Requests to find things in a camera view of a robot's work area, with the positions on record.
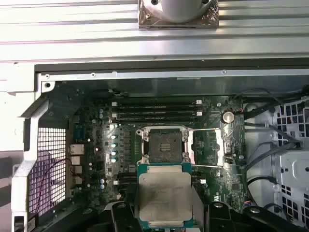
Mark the thin red wire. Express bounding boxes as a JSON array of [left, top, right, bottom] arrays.
[[35, 158, 74, 215]]

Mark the square brown base plate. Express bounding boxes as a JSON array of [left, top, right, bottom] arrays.
[[138, 0, 219, 30]]

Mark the perforated metal disk bay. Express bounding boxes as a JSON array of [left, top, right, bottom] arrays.
[[270, 95, 309, 229]]

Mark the blue video port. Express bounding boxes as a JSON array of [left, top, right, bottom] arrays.
[[74, 125, 86, 144]]

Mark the open metal PC case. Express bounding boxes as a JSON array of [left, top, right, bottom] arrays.
[[0, 58, 309, 232]]

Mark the grey cable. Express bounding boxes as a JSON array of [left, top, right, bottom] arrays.
[[243, 122, 302, 149]]

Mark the CPU socket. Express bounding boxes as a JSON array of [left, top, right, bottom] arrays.
[[136, 125, 193, 168]]

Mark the black cable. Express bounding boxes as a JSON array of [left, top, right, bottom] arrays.
[[242, 142, 300, 172], [245, 176, 278, 194]]

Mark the silver-topped green CPU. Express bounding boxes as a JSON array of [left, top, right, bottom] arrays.
[[136, 162, 194, 229]]

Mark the silver coin cell battery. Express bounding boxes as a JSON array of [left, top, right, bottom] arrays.
[[221, 110, 235, 124]]

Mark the RAM slot with black clips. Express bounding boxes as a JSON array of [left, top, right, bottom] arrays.
[[118, 170, 206, 178], [117, 116, 197, 123], [117, 105, 197, 111]]

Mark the green motherboard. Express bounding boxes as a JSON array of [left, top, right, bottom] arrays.
[[66, 93, 247, 216]]

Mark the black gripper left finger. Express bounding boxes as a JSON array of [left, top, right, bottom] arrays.
[[79, 183, 143, 232]]

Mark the RAM slot with white clips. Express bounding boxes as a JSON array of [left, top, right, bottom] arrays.
[[111, 100, 203, 106], [113, 177, 207, 185], [111, 111, 203, 118]]

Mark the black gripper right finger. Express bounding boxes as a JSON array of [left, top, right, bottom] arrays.
[[192, 185, 309, 232]]

